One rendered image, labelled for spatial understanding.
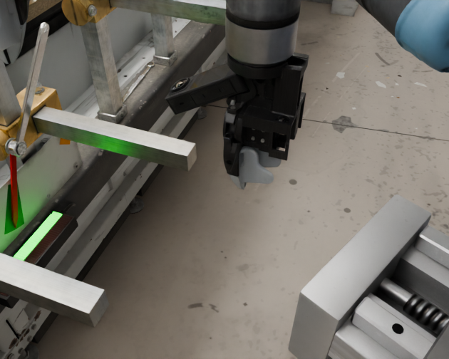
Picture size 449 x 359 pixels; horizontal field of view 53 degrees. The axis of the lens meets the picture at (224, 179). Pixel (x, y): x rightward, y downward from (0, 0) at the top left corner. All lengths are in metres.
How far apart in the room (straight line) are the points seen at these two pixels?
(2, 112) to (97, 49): 0.25
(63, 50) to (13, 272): 0.71
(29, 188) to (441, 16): 0.63
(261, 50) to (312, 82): 1.98
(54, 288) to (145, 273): 1.05
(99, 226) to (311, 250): 0.72
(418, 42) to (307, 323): 0.22
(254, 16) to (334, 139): 1.65
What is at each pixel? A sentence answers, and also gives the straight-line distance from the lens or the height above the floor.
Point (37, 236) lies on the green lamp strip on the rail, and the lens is 0.79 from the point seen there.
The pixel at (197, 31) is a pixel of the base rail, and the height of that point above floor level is 0.70.
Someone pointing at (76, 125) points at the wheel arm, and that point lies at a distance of 0.71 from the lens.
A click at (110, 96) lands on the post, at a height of 0.77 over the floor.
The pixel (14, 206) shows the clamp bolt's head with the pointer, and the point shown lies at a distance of 0.76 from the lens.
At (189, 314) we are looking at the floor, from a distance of 1.46.
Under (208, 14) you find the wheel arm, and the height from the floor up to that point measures 0.95.
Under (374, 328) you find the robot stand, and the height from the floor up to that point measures 0.99.
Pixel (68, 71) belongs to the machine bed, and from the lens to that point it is 1.19.
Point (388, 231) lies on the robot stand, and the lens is 0.38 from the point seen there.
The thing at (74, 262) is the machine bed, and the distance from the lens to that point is 1.43.
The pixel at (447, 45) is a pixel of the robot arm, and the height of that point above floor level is 1.12.
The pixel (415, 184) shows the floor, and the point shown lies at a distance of 1.96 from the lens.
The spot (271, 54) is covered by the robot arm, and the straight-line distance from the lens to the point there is 0.47.
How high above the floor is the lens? 1.27
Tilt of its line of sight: 44 degrees down
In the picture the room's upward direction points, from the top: straight up
